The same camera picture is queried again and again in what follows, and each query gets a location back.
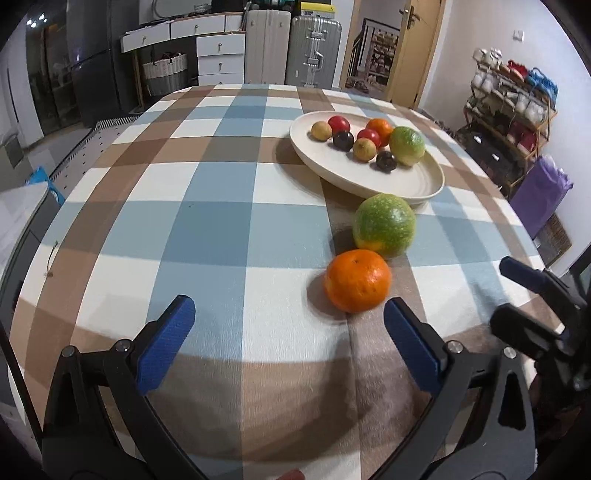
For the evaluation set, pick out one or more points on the white drawer cabinet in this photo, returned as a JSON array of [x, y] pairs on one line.
[[220, 50]]

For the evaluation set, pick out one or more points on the orange mandarin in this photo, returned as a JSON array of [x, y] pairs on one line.
[[381, 127], [358, 280]]

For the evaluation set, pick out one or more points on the cream oval plate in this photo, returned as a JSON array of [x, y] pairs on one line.
[[415, 184]]

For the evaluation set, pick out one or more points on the green round fruit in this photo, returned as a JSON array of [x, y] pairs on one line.
[[407, 145], [384, 225]]

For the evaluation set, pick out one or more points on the brown woven box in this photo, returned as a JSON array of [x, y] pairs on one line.
[[554, 240]]

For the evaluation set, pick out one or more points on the small red tomato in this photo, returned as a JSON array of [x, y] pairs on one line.
[[369, 137]]

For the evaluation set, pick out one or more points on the shoe shelf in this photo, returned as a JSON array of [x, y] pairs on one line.
[[378, 50]]

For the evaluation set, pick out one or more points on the dark purple plum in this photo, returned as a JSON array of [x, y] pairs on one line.
[[343, 140], [386, 161]]

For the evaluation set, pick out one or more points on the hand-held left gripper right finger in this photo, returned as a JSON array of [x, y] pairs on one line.
[[411, 341]]

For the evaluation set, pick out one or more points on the woven basket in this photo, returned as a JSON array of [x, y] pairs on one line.
[[164, 74]]

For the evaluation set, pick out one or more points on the blue bag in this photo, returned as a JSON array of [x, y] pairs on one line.
[[44, 182]]

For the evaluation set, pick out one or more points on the purple bag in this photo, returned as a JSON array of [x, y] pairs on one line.
[[540, 194]]

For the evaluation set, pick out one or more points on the black glass cabinet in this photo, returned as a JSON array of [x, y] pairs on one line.
[[51, 69]]

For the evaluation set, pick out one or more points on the white suitcase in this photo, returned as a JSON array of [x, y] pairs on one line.
[[268, 46]]

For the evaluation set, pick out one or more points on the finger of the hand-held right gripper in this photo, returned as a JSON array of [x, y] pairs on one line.
[[526, 332], [531, 277]]

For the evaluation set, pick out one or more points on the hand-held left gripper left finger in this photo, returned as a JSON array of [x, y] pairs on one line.
[[166, 341]]

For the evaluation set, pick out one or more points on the checked tablecloth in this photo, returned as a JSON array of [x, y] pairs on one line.
[[207, 230]]

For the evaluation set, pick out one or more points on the brown round fruit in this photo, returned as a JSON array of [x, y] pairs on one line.
[[321, 130], [364, 149]]

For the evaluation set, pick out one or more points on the grey appliance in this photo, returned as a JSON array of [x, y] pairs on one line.
[[23, 230]]

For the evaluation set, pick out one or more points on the silver suitcase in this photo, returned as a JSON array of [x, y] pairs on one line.
[[314, 50]]

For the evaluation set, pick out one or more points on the wooden door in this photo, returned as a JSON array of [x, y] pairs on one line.
[[415, 50]]

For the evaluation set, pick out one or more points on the white light switch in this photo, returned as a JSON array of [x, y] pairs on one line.
[[519, 35]]

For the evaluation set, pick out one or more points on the yellow and black box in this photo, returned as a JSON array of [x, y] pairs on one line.
[[318, 7]]

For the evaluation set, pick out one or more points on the dark grey refrigerator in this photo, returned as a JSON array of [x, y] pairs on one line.
[[92, 55]]

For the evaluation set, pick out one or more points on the metal shoe rack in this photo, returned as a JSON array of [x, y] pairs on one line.
[[508, 120]]

